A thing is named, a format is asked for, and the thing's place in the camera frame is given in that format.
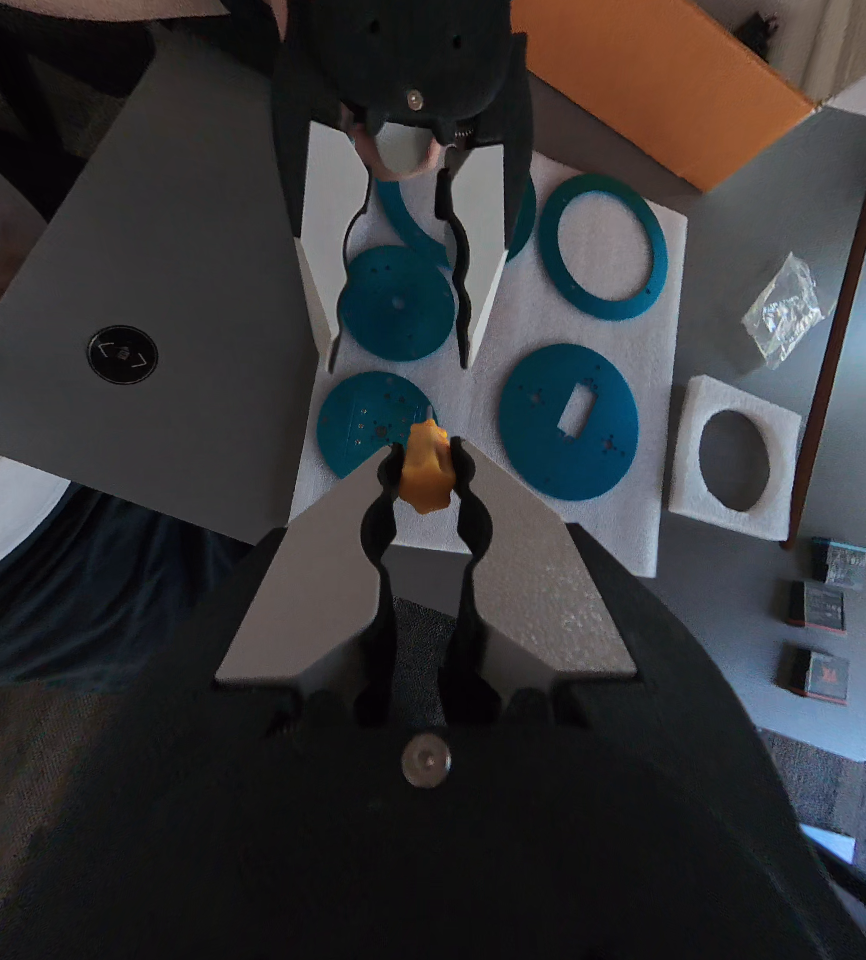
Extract white foam frame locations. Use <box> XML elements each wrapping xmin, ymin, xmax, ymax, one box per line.
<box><xmin>667</xmin><ymin>374</ymin><xmax>803</xmax><ymax>543</ymax></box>

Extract small blue round plate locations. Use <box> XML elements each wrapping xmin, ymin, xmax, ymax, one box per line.
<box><xmin>337</xmin><ymin>244</ymin><xmax>456</xmax><ymax>364</ymax></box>

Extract grey desk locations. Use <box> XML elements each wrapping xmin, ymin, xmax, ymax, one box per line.
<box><xmin>0</xmin><ymin>33</ymin><xmax>866</xmax><ymax>764</ymax></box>

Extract round black desk button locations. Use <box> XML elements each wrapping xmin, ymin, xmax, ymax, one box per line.
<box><xmin>87</xmin><ymin>324</ymin><xmax>159</xmax><ymax>387</ymax></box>

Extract yellow-handled screwdriver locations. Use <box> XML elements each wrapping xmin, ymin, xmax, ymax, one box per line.
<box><xmin>398</xmin><ymin>417</ymin><xmax>454</xmax><ymax>516</ymax></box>

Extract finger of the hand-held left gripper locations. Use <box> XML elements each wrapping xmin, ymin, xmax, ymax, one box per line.
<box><xmin>435</xmin><ymin>141</ymin><xmax>510</xmax><ymax>370</ymax></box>
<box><xmin>295</xmin><ymin>118</ymin><xmax>375</xmax><ymax>374</ymax></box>

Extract white foam sheet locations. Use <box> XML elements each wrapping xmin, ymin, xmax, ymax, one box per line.
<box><xmin>289</xmin><ymin>148</ymin><xmax>690</xmax><ymax>580</ymax></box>

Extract small blue disc with bracket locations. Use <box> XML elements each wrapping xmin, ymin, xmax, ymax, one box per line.
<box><xmin>316</xmin><ymin>370</ymin><xmax>440</xmax><ymax>481</ymax></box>

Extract blue metal ring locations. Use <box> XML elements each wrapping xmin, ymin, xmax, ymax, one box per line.
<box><xmin>537</xmin><ymin>173</ymin><xmax>669</xmax><ymax>323</ymax></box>
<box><xmin>373</xmin><ymin>174</ymin><xmax>538</xmax><ymax>273</ymax></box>

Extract clear plastic bag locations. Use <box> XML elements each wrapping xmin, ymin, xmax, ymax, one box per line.
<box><xmin>740</xmin><ymin>252</ymin><xmax>836</xmax><ymax>371</ymax></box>

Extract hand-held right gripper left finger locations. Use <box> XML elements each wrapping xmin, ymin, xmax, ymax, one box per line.
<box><xmin>214</xmin><ymin>442</ymin><xmax>405</xmax><ymax>727</ymax></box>

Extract person's dark pants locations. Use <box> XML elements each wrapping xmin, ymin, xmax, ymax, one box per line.
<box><xmin>0</xmin><ymin>483</ymin><xmax>257</xmax><ymax>693</ymax></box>

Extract person's left hand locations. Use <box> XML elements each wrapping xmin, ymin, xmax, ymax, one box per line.
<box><xmin>352</xmin><ymin>122</ymin><xmax>450</xmax><ymax>183</ymax></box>

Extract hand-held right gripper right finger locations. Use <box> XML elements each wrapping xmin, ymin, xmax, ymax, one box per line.
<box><xmin>439</xmin><ymin>436</ymin><xmax>639</xmax><ymax>727</ymax></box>

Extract orange and white cardboard box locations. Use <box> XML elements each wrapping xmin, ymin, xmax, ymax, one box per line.
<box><xmin>510</xmin><ymin>0</ymin><xmax>866</xmax><ymax>194</ymax></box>

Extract blue plate with rectangular slot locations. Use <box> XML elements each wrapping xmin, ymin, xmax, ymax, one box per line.
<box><xmin>498</xmin><ymin>342</ymin><xmax>641</xmax><ymax>503</ymax></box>

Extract small black box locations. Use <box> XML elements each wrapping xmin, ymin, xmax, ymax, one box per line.
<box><xmin>785</xmin><ymin>580</ymin><xmax>849</xmax><ymax>637</ymax></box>
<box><xmin>810</xmin><ymin>535</ymin><xmax>866</xmax><ymax>591</ymax></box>
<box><xmin>776</xmin><ymin>647</ymin><xmax>851</xmax><ymax>707</ymax></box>

